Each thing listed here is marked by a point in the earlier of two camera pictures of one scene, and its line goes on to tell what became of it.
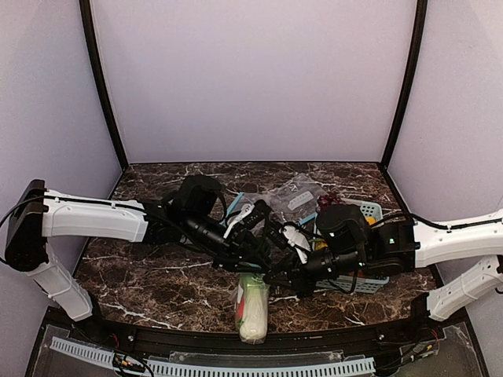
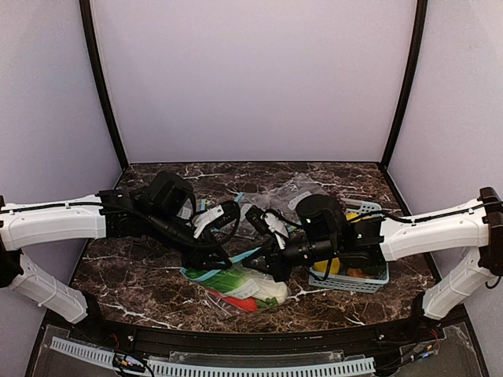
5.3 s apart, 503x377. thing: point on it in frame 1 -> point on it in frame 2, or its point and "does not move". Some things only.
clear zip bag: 251,297 -> 239,289
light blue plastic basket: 358,283 does not move
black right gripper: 300,269 -> 273,261
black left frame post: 86,16 does not move
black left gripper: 239,243 -> 207,255
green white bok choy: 255,325 -> 268,290
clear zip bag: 241,201 -> 253,199
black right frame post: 422,5 does not move
